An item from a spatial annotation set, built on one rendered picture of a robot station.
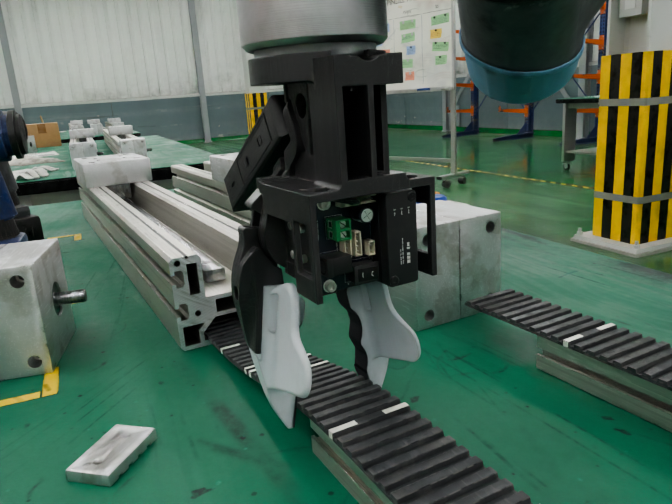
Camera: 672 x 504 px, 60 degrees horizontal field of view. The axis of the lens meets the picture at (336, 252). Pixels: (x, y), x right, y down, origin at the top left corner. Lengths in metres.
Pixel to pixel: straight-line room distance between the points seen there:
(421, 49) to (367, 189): 5.98
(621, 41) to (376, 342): 3.60
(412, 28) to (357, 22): 6.05
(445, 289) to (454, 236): 0.05
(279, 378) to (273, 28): 0.18
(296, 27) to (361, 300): 0.17
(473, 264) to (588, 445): 0.22
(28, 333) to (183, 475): 0.22
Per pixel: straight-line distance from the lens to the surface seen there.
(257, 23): 0.29
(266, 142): 0.33
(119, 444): 0.41
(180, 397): 0.46
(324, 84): 0.27
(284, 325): 0.32
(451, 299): 0.54
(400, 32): 6.43
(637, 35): 3.88
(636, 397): 0.43
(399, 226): 0.29
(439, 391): 0.43
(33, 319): 0.54
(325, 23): 0.28
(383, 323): 0.36
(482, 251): 0.56
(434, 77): 6.14
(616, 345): 0.44
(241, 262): 0.32
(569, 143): 6.98
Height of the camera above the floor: 0.99
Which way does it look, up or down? 15 degrees down
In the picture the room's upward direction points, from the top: 4 degrees counter-clockwise
